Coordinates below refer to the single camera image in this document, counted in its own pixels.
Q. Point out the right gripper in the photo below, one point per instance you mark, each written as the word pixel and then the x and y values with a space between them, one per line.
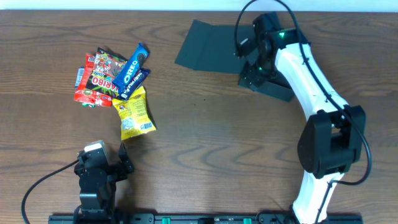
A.
pixel 268 86

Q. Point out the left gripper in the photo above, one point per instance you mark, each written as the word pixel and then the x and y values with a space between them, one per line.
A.
pixel 109 170

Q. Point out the dark green lidded box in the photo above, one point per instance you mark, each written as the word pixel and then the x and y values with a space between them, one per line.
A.
pixel 214 48

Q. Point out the dark blue Dairy Milk bar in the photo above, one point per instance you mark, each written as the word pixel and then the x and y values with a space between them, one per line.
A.
pixel 134 84

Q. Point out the red candy bag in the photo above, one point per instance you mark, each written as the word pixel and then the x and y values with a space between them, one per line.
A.
pixel 88 96

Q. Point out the black Haribo candy bag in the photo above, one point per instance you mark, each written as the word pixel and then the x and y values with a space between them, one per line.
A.
pixel 105 69

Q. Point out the blue Oreo cookie pack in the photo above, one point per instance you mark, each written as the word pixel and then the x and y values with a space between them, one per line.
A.
pixel 135 62

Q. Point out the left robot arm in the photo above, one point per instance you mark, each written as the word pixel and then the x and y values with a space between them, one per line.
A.
pixel 97 204

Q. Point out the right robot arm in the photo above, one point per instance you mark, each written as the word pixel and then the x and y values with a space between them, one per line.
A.
pixel 279 63

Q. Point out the yellow snack bag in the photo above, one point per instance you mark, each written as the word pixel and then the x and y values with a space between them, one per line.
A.
pixel 134 115

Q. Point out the small green wrapped candy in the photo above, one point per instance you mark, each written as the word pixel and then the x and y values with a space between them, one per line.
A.
pixel 88 105

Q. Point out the small blue white packet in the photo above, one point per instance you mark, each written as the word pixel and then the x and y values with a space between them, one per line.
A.
pixel 79 77

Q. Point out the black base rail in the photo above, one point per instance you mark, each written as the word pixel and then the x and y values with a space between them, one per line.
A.
pixel 265 218

